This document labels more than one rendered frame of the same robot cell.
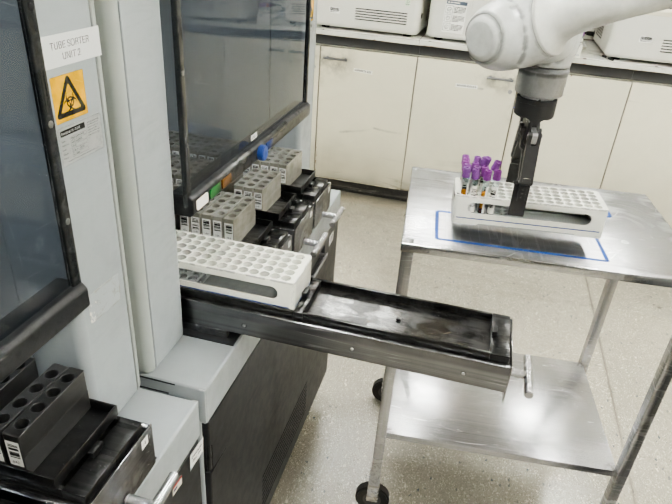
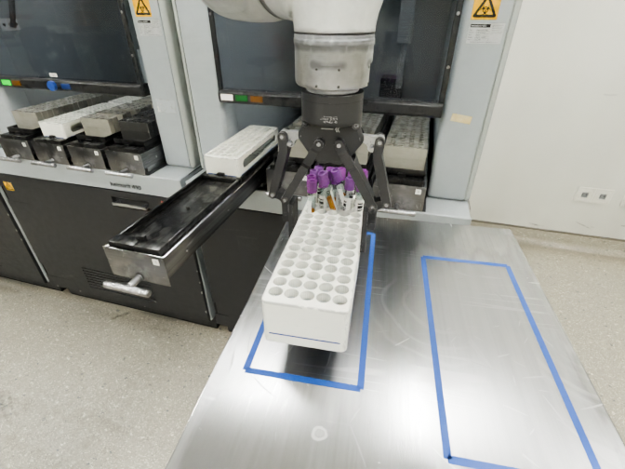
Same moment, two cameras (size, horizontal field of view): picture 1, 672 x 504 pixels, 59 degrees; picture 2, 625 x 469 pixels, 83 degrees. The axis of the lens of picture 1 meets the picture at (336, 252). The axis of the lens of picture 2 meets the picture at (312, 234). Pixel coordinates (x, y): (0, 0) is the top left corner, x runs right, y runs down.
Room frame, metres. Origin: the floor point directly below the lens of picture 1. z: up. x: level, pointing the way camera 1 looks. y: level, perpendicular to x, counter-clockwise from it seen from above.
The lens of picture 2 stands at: (1.13, -0.81, 1.19)
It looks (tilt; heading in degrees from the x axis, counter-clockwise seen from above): 33 degrees down; 94
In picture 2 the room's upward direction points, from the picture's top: straight up
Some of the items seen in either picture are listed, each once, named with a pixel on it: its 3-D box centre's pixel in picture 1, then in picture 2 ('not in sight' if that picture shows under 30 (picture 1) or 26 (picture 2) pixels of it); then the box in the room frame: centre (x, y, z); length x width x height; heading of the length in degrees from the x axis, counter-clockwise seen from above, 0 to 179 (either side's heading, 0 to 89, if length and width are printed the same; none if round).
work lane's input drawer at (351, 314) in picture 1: (319, 315); (218, 192); (0.83, 0.02, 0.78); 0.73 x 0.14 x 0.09; 77
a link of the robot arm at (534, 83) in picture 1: (540, 81); (333, 62); (1.13, -0.36, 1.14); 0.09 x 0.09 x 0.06
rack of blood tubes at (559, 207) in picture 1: (525, 206); (325, 254); (1.13, -0.38, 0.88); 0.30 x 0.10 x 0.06; 83
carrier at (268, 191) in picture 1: (267, 192); (349, 151); (1.18, 0.16, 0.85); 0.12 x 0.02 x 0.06; 167
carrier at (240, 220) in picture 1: (240, 221); (297, 146); (1.03, 0.19, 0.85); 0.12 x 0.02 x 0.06; 168
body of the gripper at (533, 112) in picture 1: (532, 119); (331, 126); (1.13, -0.36, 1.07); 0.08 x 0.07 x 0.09; 173
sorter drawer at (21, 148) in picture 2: not in sight; (87, 122); (0.09, 0.64, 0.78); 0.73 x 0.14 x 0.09; 77
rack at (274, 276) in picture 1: (221, 268); (246, 150); (0.87, 0.20, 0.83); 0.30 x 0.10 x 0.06; 77
